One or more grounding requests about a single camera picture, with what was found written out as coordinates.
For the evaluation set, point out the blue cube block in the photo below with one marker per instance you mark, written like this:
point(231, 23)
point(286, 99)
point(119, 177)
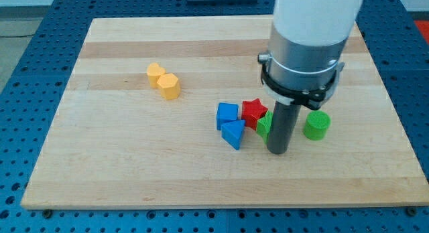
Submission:
point(226, 112)

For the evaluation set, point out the yellow hexagon block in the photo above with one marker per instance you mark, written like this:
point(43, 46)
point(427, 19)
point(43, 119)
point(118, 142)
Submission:
point(169, 86)

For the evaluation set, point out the green cylinder block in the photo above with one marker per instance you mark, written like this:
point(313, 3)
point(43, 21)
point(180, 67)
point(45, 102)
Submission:
point(317, 125)

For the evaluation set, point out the blue triangle block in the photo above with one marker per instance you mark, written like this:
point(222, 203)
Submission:
point(232, 133)

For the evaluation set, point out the red star block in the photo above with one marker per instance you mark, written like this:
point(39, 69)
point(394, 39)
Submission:
point(252, 111)

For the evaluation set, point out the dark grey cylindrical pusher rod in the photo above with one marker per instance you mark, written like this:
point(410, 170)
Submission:
point(282, 127)

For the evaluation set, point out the yellow heart block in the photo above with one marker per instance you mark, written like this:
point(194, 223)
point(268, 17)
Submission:
point(154, 71)

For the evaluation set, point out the green star block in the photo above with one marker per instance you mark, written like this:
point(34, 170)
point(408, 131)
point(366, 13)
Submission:
point(264, 126)

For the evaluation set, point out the light wooden board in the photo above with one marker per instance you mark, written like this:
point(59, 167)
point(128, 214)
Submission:
point(116, 143)

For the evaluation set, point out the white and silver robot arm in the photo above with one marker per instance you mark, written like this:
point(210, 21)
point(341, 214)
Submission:
point(302, 63)

